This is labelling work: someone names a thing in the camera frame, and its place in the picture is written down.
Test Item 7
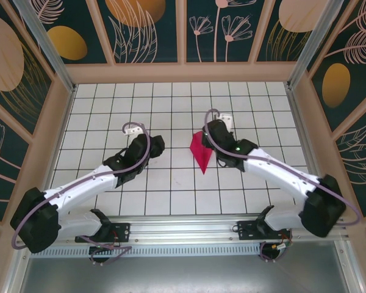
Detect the aluminium corner post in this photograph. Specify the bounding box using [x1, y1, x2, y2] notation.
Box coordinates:
[12, 0, 77, 92]
[286, 0, 344, 89]

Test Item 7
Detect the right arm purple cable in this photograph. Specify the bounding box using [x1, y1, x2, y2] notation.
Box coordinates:
[203, 108, 361, 263]

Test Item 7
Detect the aluminium side rail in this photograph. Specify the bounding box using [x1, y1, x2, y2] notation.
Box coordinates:
[286, 82, 335, 216]

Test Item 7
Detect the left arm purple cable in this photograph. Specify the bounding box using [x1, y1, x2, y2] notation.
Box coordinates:
[11, 121, 150, 267]

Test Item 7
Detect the grey sheet metal panel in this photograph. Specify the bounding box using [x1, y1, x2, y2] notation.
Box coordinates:
[5, 241, 364, 293]

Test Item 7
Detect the perforated metal cable tray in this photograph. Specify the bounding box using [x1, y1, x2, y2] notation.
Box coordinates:
[30, 245, 265, 258]

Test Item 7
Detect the pink paper sheet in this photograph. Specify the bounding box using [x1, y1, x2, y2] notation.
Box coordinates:
[190, 131, 213, 175]

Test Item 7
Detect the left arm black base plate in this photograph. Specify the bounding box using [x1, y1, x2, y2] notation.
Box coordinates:
[74, 222, 132, 244]

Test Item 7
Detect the long aluminium base rail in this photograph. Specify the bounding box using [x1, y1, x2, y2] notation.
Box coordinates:
[16, 215, 353, 245]

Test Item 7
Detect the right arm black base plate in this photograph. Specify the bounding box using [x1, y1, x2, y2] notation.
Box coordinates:
[236, 220, 293, 242]

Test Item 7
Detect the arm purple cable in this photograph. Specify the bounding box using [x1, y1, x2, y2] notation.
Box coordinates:
[203, 108, 361, 263]
[11, 121, 150, 267]

